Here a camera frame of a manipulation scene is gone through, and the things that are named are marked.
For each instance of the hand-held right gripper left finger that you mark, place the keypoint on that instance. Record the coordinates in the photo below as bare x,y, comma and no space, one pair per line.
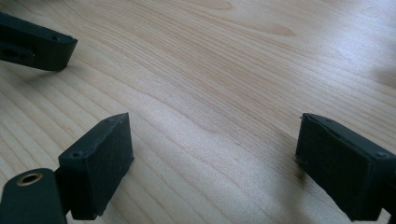
96,168

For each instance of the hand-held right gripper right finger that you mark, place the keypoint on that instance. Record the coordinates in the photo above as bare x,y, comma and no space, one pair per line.
342,168

